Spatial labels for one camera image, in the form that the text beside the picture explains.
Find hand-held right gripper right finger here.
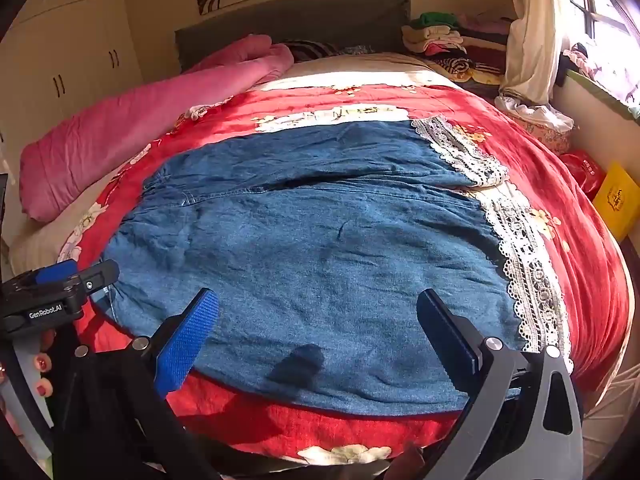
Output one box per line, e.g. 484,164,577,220
416,288,584,480

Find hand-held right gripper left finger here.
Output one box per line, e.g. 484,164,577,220
75,287,221,480

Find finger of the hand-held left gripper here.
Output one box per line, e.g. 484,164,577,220
75,259,121,302
34,260,79,287

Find blue denim pants lace hem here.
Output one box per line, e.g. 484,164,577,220
97,115,574,418

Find person's left hand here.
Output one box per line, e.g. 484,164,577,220
30,331,57,401

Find pink quilt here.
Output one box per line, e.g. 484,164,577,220
19,34,295,223

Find red floral blanket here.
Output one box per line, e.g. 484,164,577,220
57,82,633,466

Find red bag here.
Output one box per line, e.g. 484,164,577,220
559,149,609,202

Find yellow bag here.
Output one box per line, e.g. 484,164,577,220
591,161,640,244

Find pink floral box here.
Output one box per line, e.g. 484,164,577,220
507,110,577,157

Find cream wardrobe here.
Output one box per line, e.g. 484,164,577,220
0,0,146,173

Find white crumpled cloth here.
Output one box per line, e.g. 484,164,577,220
494,91,576,132

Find pile of folded clothes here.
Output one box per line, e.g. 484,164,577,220
401,10,517,87

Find pale crumpled clothes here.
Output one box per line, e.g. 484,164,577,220
561,42,640,111

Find striped pillow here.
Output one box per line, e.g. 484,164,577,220
284,40,347,63

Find cream curtain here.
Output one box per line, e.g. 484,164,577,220
499,0,583,107

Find grey headboard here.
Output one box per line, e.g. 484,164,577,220
174,0,412,73

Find window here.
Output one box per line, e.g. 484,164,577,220
570,0,640,63

